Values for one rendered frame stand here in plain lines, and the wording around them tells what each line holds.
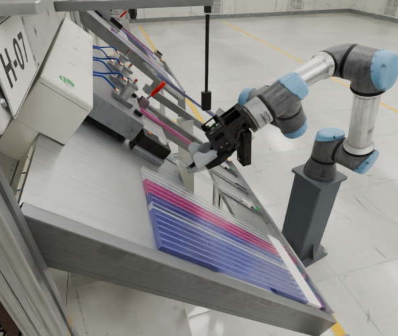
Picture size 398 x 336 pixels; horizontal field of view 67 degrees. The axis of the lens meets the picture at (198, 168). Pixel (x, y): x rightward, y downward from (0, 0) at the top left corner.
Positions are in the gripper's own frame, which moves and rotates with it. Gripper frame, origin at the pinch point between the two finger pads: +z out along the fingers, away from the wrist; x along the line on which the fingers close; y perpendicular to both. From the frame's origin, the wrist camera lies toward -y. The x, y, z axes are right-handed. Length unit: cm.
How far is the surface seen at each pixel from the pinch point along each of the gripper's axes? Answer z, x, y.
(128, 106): 0.7, 0.9, 24.9
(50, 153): 9.3, 22.6, 34.8
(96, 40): 61, -458, -36
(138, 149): 4.3, 7.3, 18.5
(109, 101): 1.9, 5.4, 29.6
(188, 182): 16, -53, -46
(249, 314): 3.3, 37.9, -6.0
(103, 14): 3, -139, 24
